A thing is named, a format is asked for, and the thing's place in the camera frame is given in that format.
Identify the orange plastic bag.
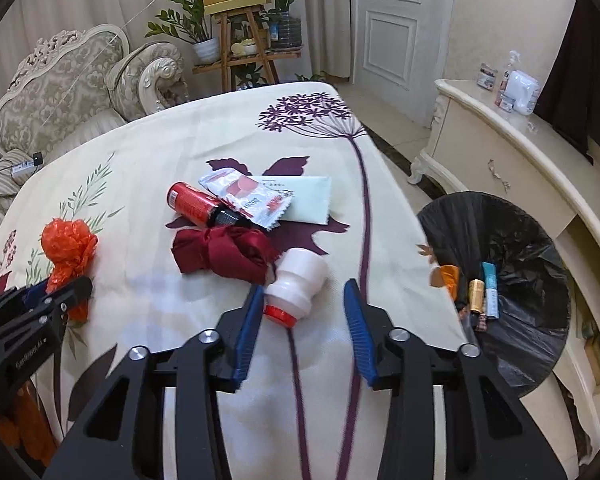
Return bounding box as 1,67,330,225
41,218,98,294

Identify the yellow bottle black cap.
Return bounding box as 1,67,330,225
468,280,484,315

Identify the orange printed wrapper bag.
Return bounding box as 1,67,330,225
429,264,460,301

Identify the teal white tube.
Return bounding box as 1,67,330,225
482,262,500,320

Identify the red can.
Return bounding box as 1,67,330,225
166,182,252,229

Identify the dark red satin cloth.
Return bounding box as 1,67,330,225
171,226,280,285

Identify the white bottle red cap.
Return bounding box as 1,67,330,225
263,247,328,328

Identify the red white snack packet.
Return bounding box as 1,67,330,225
198,168,292,231

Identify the white paper envelope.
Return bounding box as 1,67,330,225
256,176,332,226

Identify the black lined trash bin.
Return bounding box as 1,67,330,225
417,192,571,396

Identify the white power strip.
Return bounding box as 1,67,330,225
10,152,44,185

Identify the floral cream tablecloth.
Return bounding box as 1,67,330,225
0,82,462,479

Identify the cream ornate sofa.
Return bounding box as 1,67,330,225
0,24,188,225

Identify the cream tv cabinet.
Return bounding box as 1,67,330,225
408,79,600,452

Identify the potted plant white pot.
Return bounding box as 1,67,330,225
145,0,221,65

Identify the small white tin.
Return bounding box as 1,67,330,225
495,94,515,113

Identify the wooden plant stand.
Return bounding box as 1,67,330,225
192,6,301,92

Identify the white detergent bottle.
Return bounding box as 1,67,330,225
506,70,541,116

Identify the small dark jar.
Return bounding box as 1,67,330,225
476,63,498,91

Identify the dark television cover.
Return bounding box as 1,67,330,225
534,0,600,155

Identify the white panel door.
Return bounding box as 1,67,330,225
352,0,453,127

